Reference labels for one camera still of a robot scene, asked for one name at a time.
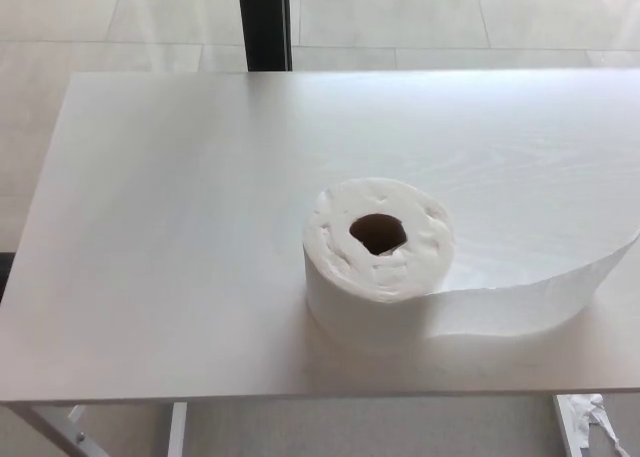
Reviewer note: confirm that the white flat box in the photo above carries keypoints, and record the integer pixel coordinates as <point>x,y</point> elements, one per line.
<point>567,427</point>

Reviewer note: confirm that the upright white table leg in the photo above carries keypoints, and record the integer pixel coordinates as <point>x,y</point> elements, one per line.
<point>177,429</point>

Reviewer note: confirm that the black vertical post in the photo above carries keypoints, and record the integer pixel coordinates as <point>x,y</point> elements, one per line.
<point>260,22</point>

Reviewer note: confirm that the crumpled white paper scraps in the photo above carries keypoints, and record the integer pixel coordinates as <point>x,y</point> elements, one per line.
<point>597,414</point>

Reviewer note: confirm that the slanted white table brace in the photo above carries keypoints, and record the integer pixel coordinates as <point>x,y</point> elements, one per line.
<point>45,427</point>

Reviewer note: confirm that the white toilet paper roll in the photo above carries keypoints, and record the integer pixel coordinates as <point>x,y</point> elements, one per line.
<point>380,277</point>

